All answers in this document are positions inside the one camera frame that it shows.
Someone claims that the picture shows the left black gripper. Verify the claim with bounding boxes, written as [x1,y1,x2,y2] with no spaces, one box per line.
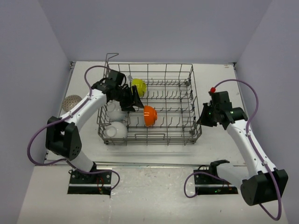
[114,85,144,112]

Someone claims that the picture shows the yellow-green bowl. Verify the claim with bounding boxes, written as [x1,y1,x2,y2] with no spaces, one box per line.
[131,78,147,98]

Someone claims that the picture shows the orange bowl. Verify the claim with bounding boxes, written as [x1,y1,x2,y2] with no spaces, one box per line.
[143,105,157,127]

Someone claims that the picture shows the brown patterned bowl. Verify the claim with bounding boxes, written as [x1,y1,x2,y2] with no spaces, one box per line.
[62,95,82,112]

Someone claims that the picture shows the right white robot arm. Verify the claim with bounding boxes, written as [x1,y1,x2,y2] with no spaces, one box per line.
[197,91,288,206]

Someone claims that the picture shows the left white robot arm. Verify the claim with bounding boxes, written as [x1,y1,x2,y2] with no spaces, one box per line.
[45,70,144,183]

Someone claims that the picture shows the white bowl rear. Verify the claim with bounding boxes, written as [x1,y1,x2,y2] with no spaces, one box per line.
[107,101,126,121]

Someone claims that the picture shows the white bowl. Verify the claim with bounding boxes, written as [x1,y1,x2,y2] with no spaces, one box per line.
[107,101,126,121]
[104,121,128,139]

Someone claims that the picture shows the white bowl front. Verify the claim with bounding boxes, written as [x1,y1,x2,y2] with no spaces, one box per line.
[104,121,128,139]

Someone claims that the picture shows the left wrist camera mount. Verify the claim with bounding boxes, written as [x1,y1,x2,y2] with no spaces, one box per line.
[126,74,133,85]

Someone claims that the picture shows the grey wire dish rack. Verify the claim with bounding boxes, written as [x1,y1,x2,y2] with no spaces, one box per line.
[97,53,202,145]

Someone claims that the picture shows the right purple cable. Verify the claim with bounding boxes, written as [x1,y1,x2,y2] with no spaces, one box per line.
[184,79,283,221]

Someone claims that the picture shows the purple cable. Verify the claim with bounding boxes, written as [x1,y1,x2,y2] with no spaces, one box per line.
[28,65,121,192]
[184,79,283,221]

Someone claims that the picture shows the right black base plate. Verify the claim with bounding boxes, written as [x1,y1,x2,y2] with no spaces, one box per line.
[193,165,238,195]

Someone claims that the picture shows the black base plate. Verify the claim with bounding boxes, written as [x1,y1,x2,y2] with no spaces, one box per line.
[67,170,112,196]
[193,165,238,195]

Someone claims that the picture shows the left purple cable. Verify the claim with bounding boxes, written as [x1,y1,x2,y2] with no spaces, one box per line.
[28,65,121,192]

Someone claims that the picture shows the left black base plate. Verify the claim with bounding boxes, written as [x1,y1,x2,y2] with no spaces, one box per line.
[67,170,112,196]

